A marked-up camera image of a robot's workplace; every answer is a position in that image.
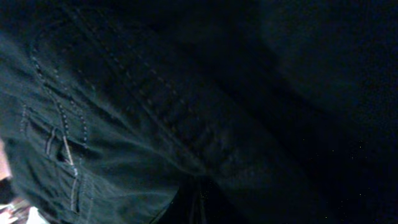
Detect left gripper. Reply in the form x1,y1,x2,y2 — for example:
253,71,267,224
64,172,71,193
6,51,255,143
1,141,50,224

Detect black shorts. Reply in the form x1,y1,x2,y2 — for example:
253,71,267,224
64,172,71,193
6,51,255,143
1,1,397,223

